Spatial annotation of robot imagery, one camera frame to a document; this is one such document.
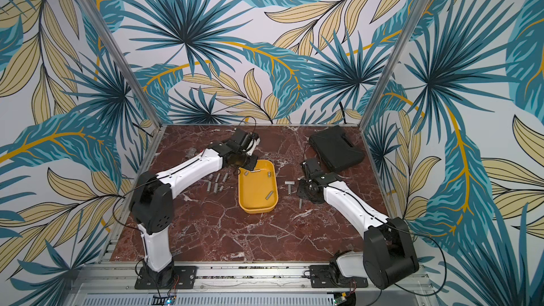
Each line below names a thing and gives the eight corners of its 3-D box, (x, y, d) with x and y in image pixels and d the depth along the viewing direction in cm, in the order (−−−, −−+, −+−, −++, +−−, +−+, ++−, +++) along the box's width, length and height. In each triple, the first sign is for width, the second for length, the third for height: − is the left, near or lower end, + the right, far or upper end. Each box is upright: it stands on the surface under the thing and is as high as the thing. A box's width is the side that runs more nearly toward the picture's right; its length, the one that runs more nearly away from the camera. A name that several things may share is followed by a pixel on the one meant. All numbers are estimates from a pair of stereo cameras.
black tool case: (335, 177, 102) (337, 171, 98) (305, 144, 115) (306, 137, 110) (365, 159, 109) (369, 153, 104) (334, 130, 121) (336, 123, 117)
